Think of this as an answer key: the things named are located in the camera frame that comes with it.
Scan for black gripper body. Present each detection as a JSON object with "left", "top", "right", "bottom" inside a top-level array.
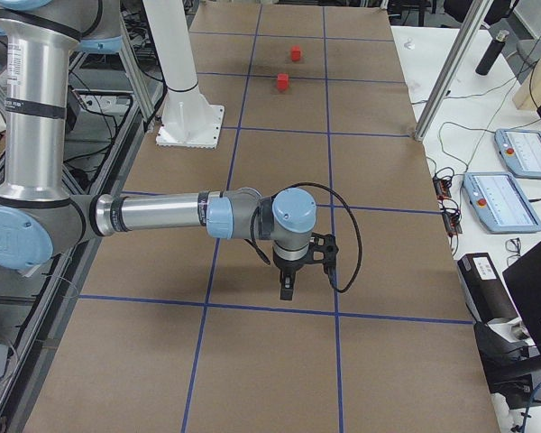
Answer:
[{"left": 272, "top": 247, "right": 314, "bottom": 275}]

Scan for red block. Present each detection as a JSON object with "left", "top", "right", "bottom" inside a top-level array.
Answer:
[
  {"left": 290, "top": 45, "right": 302, "bottom": 62},
  {"left": 276, "top": 73, "right": 289, "bottom": 92}
]

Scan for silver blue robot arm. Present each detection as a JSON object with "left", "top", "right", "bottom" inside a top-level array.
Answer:
[{"left": 0, "top": 1, "right": 318, "bottom": 300}]

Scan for black cardboard box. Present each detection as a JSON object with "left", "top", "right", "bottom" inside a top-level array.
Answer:
[{"left": 457, "top": 253, "right": 518, "bottom": 324}]

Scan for near teach pendant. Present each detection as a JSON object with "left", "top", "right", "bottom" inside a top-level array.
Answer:
[{"left": 463, "top": 172, "right": 541, "bottom": 234}]

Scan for teach pendant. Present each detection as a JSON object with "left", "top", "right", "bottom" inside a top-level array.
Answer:
[
  {"left": 495, "top": 129, "right": 541, "bottom": 180},
  {"left": 463, "top": 172, "right": 541, "bottom": 234}
]

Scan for black eyeglasses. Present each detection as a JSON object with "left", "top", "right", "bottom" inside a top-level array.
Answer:
[{"left": 505, "top": 237, "right": 522, "bottom": 266}]

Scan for black monitor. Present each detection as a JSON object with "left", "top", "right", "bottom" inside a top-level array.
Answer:
[{"left": 503, "top": 241, "right": 541, "bottom": 351}]

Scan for far teach pendant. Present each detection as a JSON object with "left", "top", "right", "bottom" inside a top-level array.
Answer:
[{"left": 495, "top": 129, "right": 541, "bottom": 180}]

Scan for black water bottle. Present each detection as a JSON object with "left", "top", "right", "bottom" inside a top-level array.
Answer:
[{"left": 475, "top": 30, "right": 509, "bottom": 76}]

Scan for wooden board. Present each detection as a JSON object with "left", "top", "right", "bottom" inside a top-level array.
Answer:
[{"left": 513, "top": 58, "right": 541, "bottom": 111}]

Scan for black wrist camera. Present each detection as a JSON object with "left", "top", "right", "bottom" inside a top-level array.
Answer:
[{"left": 306, "top": 232, "right": 339, "bottom": 279}]

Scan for black camera cable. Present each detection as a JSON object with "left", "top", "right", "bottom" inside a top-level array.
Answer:
[{"left": 245, "top": 181, "right": 362, "bottom": 294}]

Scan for white camera stand post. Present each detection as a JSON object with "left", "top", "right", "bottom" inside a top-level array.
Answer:
[{"left": 143, "top": 0, "right": 225, "bottom": 149}]

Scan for aluminium frame post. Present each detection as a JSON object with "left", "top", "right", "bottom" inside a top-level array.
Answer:
[{"left": 413, "top": 0, "right": 493, "bottom": 142}]

